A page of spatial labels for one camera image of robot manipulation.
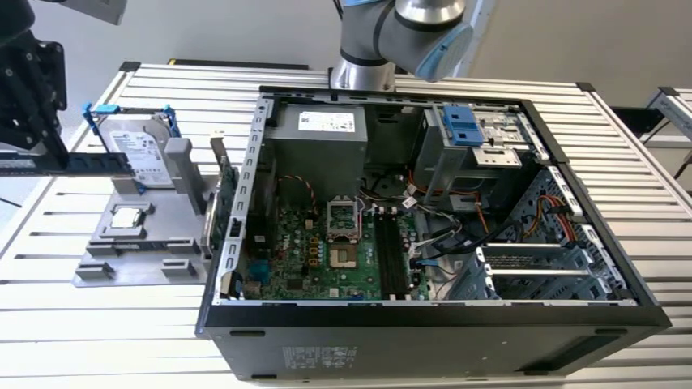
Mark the black RAM slot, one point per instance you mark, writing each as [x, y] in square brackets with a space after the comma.
[401, 253]
[388, 253]
[381, 253]
[395, 253]

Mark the hard disk in blue carrier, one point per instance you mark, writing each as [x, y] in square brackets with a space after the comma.
[132, 138]

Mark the grey parts rack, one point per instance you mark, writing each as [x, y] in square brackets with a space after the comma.
[167, 221]

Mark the green graphics card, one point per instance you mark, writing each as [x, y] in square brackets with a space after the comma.
[223, 210]

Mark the blue expansion slot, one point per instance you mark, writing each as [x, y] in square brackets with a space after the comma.
[259, 272]

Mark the metal slat side table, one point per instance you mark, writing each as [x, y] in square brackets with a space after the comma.
[671, 105]

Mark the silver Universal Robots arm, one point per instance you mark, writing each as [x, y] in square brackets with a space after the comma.
[367, 44]

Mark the grey power supply unit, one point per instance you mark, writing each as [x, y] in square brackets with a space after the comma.
[319, 162]

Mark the blue RAM stick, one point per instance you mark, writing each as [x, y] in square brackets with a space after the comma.
[97, 164]

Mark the black case fan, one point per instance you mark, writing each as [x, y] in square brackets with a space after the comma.
[265, 194]

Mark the green motherboard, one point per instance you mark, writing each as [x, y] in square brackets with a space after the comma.
[303, 279]

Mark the blue plastic drive latch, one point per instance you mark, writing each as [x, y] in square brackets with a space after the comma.
[459, 121]

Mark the black open PC case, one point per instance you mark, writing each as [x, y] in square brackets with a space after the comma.
[379, 348]

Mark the CPU socket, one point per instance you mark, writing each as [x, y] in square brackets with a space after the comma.
[344, 255]

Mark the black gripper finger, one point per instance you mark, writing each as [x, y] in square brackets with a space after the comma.
[21, 101]
[53, 73]

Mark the silver CPU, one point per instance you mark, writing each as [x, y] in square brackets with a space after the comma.
[125, 219]

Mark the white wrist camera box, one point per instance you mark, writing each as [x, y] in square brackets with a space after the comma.
[103, 10]

